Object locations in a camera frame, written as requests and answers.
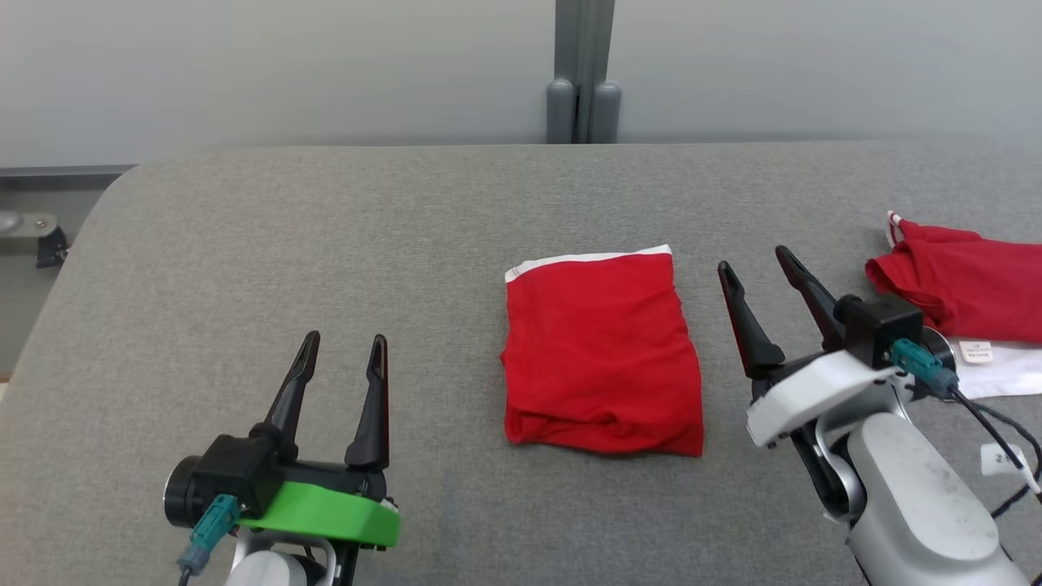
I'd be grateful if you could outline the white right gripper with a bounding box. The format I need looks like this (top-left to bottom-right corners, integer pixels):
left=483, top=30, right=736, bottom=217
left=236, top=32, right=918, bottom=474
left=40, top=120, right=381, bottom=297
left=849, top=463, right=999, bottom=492
left=718, top=246, right=904, bottom=448

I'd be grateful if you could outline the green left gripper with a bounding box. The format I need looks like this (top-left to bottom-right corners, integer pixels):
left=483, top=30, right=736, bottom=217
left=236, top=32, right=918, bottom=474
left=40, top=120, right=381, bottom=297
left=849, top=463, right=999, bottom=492
left=240, top=330, right=401, bottom=549

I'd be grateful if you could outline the red basketball shorts white stripe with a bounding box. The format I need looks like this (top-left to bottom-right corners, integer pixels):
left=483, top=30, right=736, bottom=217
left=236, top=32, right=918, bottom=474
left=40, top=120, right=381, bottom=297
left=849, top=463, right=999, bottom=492
left=501, top=244, right=706, bottom=458

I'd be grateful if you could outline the red basketball jersey number 23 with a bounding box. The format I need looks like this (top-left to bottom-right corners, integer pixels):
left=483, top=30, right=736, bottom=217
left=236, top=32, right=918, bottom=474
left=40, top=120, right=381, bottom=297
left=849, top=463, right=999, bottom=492
left=865, top=210, right=1042, bottom=400

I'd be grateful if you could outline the grey metal stand with castors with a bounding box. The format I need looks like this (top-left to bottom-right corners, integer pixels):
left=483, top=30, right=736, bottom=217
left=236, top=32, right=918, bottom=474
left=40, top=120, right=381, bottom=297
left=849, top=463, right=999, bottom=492
left=0, top=208, right=71, bottom=269

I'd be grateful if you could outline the left cable with teal plug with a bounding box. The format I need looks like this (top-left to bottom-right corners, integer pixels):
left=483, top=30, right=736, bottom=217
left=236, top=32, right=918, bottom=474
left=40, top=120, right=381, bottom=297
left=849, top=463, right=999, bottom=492
left=177, top=494, right=243, bottom=586

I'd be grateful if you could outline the white cable label tag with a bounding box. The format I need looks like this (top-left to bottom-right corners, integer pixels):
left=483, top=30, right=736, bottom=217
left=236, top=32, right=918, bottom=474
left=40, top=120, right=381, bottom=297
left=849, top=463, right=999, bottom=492
left=981, top=444, right=1028, bottom=479

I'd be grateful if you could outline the grey vertical partition post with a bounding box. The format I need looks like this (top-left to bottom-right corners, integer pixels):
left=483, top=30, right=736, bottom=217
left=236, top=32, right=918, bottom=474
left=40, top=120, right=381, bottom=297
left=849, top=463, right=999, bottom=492
left=545, top=0, right=624, bottom=145

